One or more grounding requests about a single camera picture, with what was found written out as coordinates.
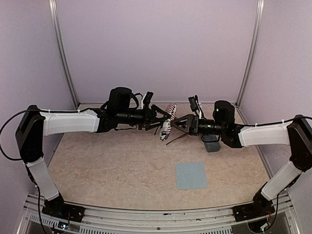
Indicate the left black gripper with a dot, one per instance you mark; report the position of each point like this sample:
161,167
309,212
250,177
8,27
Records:
148,119

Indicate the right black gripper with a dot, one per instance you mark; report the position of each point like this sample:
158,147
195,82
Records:
191,129

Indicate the newspaper print glasses case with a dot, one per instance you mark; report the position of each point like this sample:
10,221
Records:
166,126

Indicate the blue-grey hard glasses case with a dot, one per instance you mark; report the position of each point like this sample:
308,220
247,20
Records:
211,143

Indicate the blue cleaning cloth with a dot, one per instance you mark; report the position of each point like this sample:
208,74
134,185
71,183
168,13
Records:
190,176

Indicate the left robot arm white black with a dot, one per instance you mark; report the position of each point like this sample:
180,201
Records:
122,107

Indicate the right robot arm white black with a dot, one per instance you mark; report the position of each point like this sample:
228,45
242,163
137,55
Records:
296,132

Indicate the brown sunglasses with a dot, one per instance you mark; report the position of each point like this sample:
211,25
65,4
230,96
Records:
173,140

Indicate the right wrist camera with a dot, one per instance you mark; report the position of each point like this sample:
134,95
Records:
193,104

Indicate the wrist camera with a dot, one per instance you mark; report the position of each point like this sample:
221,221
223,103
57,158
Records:
146,99
193,104

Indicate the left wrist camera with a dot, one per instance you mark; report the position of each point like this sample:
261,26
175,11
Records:
146,99

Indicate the aluminium front rail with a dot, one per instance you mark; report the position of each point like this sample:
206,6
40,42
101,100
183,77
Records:
100,220

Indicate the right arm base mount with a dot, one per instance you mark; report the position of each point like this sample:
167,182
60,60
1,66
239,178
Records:
259,207

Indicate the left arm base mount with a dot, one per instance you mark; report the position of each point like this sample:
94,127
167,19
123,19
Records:
59,209

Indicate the right aluminium corner post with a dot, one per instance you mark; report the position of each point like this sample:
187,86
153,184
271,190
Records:
252,51

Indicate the aluminium corner post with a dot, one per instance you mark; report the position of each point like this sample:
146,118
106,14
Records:
62,54
252,51

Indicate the left aluminium corner post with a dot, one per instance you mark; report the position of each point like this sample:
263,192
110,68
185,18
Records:
62,54

